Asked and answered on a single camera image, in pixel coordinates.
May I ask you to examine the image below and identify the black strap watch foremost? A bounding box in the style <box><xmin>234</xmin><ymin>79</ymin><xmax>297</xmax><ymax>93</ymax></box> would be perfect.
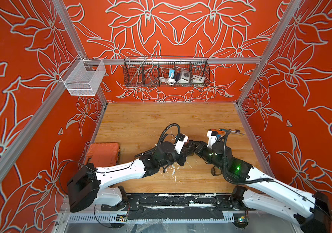
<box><xmin>211</xmin><ymin>166</ymin><xmax>222</xmax><ymax>176</ymax></box>

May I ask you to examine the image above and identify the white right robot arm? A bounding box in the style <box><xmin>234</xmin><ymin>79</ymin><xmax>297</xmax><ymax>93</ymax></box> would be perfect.
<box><xmin>188</xmin><ymin>129</ymin><xmax>332</xmax><ymax>233</ymax></box>

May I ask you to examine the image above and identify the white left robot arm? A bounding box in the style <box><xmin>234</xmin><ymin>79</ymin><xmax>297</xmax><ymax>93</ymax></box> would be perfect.
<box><xmin>67</xmin><ymin>123</ymin><xmax>188</xmax><ymax>213</ymax></box>

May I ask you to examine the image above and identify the orange plastic tool case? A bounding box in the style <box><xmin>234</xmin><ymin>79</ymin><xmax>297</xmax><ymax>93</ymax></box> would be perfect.
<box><xmin>84</xmin><ymin>143</ymin><xmax>120</xmax><ymax>168</ymax></box>

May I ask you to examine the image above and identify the white button box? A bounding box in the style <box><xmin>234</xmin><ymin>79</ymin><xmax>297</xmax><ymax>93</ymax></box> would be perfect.
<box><xmin>192</xmin><ymin>75</ymin><xmax>205</xmax><ymax>86</ymax></box>

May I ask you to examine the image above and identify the white power adapter box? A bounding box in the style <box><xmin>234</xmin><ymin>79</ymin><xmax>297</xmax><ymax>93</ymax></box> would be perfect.
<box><xmin>177</xmin><ymin>70</ymin><xmax>191</xmax><ymax>84</ymax></box>

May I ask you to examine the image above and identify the blue white small box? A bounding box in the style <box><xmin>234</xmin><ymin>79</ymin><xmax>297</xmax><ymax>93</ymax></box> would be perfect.
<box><xmin>169</xmin><ymin>69</ymin><xmax>175</xmax><ymax>79</ymax></box>

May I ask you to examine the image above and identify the orange handled screwdriver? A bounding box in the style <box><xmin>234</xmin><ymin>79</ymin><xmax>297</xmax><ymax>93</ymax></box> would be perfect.
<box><xmin>211</xmin><ymin>129</ymin><xmax>243</xmax><ymax>136</ymax></box>

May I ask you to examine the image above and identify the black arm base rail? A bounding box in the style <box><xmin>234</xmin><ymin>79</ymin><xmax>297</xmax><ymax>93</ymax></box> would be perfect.
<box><xmin>93</xmin><ymin>193</ymin><xmax>249</xmax><ymax>223</ymax></box>

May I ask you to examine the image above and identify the coiled white cable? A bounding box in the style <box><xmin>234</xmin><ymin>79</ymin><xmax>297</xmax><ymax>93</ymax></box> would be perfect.
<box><xmin>159</xmin><ymin>76</ymin><xmax>176</xmax><ymax>86</ymax></box>

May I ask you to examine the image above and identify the black wire wall basket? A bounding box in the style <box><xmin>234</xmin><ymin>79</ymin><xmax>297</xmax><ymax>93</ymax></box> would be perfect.
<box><xmin>123</xmin><ymin>55</ymin><xmax>211</xmax><ymax>87</ymax></box>

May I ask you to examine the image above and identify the white mesh wall basket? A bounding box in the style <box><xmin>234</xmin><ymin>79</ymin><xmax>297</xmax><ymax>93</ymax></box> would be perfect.
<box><xmin>60</xmin><ymin>60</ymin><xmax>106</xmax><ymax>96</ymax></box>

